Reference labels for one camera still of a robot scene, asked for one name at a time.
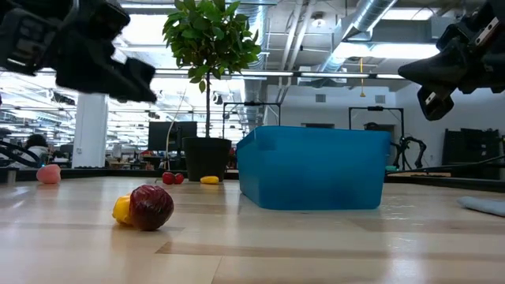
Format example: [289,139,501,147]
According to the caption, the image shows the pink toy peach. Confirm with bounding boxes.
[36,163,62,185]

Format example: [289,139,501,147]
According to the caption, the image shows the black aluminium table frame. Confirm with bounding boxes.
[0,155,505,193]

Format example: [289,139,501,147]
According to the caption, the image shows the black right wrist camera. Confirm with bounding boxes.
[417,84,455,121]

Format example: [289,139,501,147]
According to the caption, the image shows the black metal rig frame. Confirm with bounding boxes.
[348,106,406,157]

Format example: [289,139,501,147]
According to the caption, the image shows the blue plastic tupperware container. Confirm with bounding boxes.
[236,125,392,211]

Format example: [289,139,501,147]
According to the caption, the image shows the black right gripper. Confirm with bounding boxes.
[398,0,505,94]

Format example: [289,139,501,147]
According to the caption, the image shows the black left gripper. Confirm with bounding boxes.
[54,0,158,103]

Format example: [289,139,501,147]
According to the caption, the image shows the white square pillar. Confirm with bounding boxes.
[72,92,109,170]

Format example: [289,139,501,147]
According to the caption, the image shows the black background monitor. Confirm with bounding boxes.
[148,121,198,153]

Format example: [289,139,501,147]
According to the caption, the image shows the yellow hanging cord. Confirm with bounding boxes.
[358,58,367,99]

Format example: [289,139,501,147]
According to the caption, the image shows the green potted plant black pot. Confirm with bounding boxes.
[162,0,262,182]

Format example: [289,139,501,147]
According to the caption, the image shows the grey square container lid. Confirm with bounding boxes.
[457,196,505,218]

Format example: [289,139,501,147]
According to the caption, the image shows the black equipment rack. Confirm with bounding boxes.
[441,128,503,181]

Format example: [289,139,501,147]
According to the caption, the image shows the person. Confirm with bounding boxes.
[17,133,51,170]

